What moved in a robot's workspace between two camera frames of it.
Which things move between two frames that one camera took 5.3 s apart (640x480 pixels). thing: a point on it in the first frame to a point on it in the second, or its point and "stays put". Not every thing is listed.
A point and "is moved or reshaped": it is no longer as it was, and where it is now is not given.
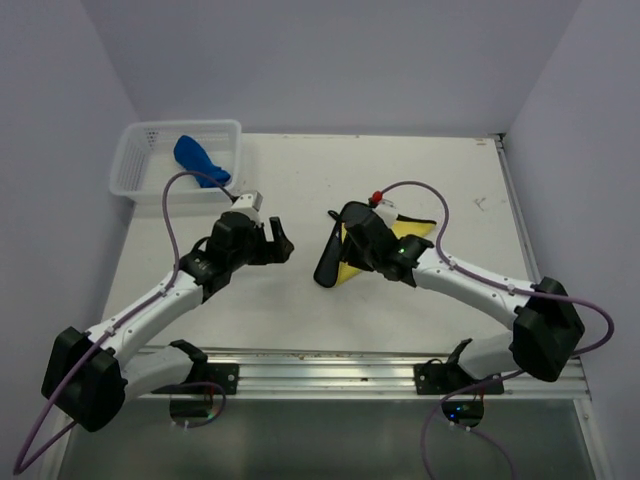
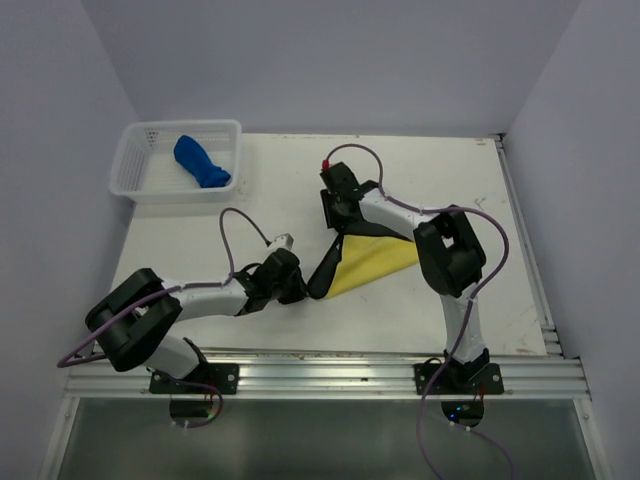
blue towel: (192, 156) stays put
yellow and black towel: (405, 226) is moved or reshaped
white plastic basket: (145, 160) stays put
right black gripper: (348, 250) to (332, 219)
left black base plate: (207, 378) stays put
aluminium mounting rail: (363, 374) stays put
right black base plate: (437, 378) stays put
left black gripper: (276, 251) to (299, 291)
